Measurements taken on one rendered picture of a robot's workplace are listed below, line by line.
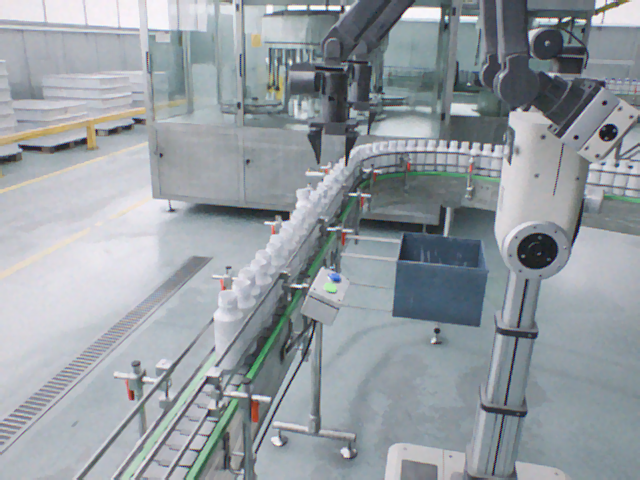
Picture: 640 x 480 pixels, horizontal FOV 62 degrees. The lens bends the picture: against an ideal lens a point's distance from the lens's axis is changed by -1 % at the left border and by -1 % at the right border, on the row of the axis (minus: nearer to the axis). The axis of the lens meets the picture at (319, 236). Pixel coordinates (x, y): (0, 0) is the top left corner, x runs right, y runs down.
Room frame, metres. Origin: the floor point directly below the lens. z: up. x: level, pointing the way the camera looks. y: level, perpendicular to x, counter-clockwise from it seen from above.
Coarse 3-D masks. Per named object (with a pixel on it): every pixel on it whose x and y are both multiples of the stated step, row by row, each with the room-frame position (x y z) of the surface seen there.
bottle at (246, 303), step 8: (240, 280) 1.05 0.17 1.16; (232, 288) 1.03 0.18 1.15; (240, 288) 1.02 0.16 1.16; (248, 288) 1.02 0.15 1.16; (240, 296) 1.01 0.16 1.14; (248, 296) 1.02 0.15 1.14; (240, 304) 1.01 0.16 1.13; (248, 304) 1.01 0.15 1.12; (248, 312) 1.01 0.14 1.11; (248, 328) 1.01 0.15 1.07; (248, 336) 1.01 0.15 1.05; (248, 344) 1.01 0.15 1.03; (248, 352) 1.01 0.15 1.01
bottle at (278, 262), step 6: (270, 246) 1.28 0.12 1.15; (276, 246) 1.28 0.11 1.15; (276, 252) 1.25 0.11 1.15; (276, 258) 1.25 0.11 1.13; (282, 258) 1.27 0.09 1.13; (276, 264) 1.24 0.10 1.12; (282, 264) 1.25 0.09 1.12; (276, 270) 1.24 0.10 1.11; (276, 288) 1.24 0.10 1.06; (276, 294) 1.24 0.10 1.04; (276, 300) 1.24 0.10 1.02
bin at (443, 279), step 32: (352, 256) 1.79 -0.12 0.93; (416, 256) 2.00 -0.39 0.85; (448, 256) 1.97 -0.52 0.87; (480, 256) 1.89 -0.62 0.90; (384, 288) 1.97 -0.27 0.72; (416, 288) 1.70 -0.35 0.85; (448, 288) 1.68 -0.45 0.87; (480, 288) 1.66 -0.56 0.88; (448, 320) 1.67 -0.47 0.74; (480, 320) 1.65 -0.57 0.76
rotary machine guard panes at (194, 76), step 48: (192, 0) 5.04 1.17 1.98; (288, 0) 4.86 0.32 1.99; (336, 0) 4.78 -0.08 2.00; (432, 0) 4.63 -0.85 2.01; (192, 48) 5.04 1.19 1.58; (288, 48) 4.86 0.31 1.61; (384, 48) 4.70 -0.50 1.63; (432, 48) 4.62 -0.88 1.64; (192, 96) 5.05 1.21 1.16; (288, 96) 4.86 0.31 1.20; (384, 96) 4.69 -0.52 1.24; (432, 96) 4.61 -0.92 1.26
